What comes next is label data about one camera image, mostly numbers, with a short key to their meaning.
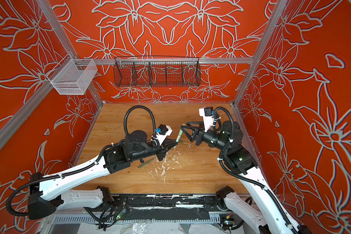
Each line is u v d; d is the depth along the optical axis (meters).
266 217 0.36
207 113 0.51
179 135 0.60
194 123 0.60
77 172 0.43
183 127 0.57
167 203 0.74
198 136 0.51
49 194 0.39
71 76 0.91
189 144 0.95
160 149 0.55
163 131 0.51
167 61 0.92
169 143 0.58
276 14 0.73
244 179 0.42
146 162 0.86
